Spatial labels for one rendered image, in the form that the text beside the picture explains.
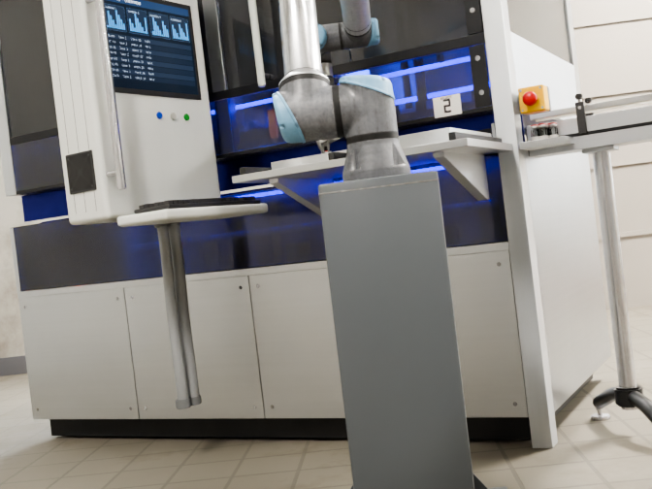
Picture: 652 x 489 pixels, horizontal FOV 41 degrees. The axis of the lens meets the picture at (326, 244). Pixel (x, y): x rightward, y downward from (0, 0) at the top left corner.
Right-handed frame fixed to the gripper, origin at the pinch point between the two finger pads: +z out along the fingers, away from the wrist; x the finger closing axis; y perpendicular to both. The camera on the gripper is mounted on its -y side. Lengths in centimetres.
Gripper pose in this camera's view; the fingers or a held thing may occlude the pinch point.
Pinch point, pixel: (322, 149)
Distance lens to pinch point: 255.4
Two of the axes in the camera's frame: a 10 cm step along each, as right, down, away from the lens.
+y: 8.8, -1.0, -4.7
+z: 1.2, 9.9, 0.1
